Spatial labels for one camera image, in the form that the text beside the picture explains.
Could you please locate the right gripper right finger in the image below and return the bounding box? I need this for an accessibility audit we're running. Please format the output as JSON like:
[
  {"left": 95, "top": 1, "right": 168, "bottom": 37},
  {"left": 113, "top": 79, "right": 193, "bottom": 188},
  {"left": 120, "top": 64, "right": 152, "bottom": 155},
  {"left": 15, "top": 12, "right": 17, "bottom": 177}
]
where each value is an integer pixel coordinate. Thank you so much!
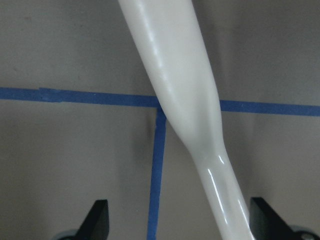
[{"left": 249, "top": 197, "right": 320, "bottom": 240}]

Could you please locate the white hand brush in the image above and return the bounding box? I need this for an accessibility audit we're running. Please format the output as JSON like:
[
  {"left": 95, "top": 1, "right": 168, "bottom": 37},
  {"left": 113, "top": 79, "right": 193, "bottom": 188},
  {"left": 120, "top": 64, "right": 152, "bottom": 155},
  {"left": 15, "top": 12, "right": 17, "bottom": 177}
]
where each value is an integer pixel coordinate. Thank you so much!
[{"left": 119, "top": 0, "right": 253, "bottom": 240}]

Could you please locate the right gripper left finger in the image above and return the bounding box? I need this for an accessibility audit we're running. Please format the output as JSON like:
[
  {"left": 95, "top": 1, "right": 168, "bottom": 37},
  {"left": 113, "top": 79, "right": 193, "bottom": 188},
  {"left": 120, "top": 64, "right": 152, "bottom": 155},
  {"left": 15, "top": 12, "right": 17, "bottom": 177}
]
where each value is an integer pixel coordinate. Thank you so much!
[{"left": 74, "top": 199, "right": 110, "bottom": 240}]

